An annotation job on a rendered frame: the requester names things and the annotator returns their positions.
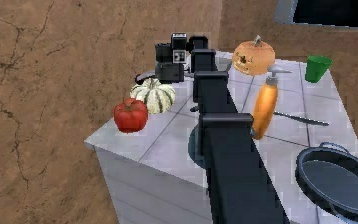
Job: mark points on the grey knife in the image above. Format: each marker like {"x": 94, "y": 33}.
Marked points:
{"x": 300, "y": 118}

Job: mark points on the white green striped pumpkin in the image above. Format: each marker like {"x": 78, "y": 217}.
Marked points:
{"x": 153, "y": 95}

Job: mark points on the red tomato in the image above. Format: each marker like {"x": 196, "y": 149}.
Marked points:
{"x": 131, "y": 116}

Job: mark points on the dark grey round plate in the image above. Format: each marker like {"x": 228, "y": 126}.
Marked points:
{"x": 195, "y": 148}

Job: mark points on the orange carved pumpkin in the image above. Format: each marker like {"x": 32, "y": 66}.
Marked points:
{"x": 253, "y": 58}

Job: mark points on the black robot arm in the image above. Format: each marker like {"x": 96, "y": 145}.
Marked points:
{"x": 233, "y": 160}

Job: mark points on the black round pan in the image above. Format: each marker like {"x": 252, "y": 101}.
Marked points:
{"x": 337, "y": 183}

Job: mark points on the white tiled kitchen counter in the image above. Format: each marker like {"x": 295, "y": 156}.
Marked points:
{"x": 160, "y": 146}

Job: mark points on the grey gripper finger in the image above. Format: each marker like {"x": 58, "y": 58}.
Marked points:
{"x": 143, "y": 80}
{"x": 143, "y": 73}

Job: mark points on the green cup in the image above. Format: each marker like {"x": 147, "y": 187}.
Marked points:
{"x": 316, "y": 69}

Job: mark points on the orange pump soap bottle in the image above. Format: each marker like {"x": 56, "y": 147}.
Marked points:
{"x": 264, "y": 106}

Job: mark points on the dark window grey frame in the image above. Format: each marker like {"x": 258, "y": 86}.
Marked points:
{"x": 330, "y": 11}

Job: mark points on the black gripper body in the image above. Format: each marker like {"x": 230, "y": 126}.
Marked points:
{"x": 168, "y": 71}

